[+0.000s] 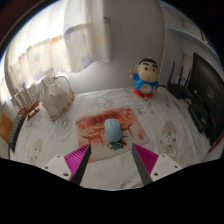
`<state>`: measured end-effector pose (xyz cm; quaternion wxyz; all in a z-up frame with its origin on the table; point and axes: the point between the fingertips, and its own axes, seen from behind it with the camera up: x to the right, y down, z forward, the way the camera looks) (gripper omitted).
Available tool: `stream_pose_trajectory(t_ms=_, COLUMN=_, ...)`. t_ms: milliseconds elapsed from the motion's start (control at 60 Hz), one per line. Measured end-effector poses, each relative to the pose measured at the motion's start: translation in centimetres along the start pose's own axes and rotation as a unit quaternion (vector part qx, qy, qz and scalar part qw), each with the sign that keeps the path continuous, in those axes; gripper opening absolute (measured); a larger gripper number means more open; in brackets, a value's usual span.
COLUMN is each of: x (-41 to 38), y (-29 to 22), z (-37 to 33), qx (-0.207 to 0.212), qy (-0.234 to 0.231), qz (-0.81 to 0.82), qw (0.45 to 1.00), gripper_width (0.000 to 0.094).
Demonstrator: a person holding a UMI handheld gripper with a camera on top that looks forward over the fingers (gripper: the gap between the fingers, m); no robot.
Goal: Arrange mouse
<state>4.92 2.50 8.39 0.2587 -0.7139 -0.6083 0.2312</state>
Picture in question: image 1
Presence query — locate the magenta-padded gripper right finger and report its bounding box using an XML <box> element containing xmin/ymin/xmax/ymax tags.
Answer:
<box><xmin>131</xmin><ymin>142</ymin><xmax>184</xmax><ymax>186</ymax></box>

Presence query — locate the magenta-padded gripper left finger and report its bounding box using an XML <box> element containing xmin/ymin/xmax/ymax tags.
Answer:
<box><xmin>42</xmin><ymin>143</ymin><xmax>92</xmax><ymax>186</ymax></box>

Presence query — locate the light blue computer mouse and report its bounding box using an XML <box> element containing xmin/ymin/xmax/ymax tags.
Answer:
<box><xmin>104</xmin><ymin>117</ymin><xmax>124</xmax><ymax>144</ymax></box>

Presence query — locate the red printed mouse pad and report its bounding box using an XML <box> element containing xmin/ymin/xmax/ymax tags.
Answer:
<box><xmin>75</xmin><ymin>105</ymin><xmax>150</xmax><ymax>163</ymax></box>

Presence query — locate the large white conch shell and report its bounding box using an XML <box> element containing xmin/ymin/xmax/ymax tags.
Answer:
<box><xmin>40</xmin><ymin>73</ymin><xmax>76</xmax><ymax>121</ymax></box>

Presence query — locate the black computer keyboard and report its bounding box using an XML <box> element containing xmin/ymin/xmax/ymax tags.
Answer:
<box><xmin>7</xmin><ymin>111</ymin><xmax>26</xmax><ymax>153</ymax></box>

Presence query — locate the wooden sailing ship model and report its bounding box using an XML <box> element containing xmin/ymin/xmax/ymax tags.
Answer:
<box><xmin>13</xmin><ymin>83</ymin><xmax>41</xmax><ymax>122</ymax></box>

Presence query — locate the black router with antennas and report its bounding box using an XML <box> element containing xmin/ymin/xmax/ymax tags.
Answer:
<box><xmin>165</xmin><ymin>60</ymin><xmax>193</xmax><ymax>100</ymax></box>

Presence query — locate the orange wooden chair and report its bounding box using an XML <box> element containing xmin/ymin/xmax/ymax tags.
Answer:
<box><xmin>0</xmin><ymin>112</ymin><xmax>14</xmax><ymax>144</ymax></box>

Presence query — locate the cartoon boy figurine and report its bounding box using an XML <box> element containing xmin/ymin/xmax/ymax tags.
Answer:
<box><xmin>129</xmin><ymin>57</ymin><xmax>161</xmax><ymax>100</ymax></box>

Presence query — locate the black computer monitor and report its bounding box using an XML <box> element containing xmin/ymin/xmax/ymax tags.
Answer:
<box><xmin>186</xmin><ymin>52</ymin><xmax>224</xmax><ymax>148</ymax></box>

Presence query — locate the white star-print curtain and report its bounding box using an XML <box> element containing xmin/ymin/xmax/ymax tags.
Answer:
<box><xmin>0</xmin><ymin>0</ymin><xmax>114</xmax><ymax>101</ymax></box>

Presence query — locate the white wall shelf unit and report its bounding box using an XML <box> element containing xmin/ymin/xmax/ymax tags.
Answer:
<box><xmin>163</xmin><ymin>3</ymin><xmax>224</xmax><ymax>64</ymax></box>

